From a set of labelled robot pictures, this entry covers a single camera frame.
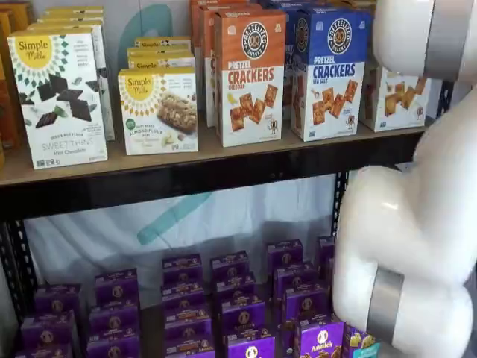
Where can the yellow white pretzel crackers box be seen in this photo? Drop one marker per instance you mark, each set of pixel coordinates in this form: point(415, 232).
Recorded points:
point(391, 108)

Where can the orange white pretzel crackers box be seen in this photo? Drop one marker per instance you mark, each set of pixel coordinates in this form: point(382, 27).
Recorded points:
point(249, 93)
point(208, 74)
point(195, 30)

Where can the wooden shelf board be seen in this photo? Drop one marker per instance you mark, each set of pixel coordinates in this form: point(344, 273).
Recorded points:
point(149, 162)

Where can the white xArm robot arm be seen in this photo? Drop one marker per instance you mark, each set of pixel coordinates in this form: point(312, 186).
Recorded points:
point(410, 223)

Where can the white backdrop with teal logo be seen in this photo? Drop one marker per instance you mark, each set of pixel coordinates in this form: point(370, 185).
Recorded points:
point(112, 231)

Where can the Simple Mills sweet thins box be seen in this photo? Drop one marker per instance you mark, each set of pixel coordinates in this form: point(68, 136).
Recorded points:
point(71, 19)
point(106, 104)
point(56, 112)
point(72, 11)

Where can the purple and teal Annie's box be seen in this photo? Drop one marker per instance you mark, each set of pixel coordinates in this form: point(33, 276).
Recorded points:
point(357, 343)

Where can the blue white pretzel crackers box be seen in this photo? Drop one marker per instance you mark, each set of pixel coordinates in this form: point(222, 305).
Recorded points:
point(331, 93)
point(294, 74)

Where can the black metal shelf rack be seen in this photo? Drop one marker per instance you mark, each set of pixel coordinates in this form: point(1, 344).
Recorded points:
point(149, 194)

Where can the Simple Mills almond bars box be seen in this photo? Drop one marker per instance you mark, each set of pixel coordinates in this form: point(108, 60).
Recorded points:
point(158, 115)
point(160, 52)
point(162, 42)
point(160, 63)

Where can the orange brown snack box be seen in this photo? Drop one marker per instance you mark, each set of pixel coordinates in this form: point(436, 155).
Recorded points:
point(9, 93)
point(18, 7)

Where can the purple snack boxes group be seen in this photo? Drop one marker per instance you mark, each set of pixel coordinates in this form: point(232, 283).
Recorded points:
point(151, 328)

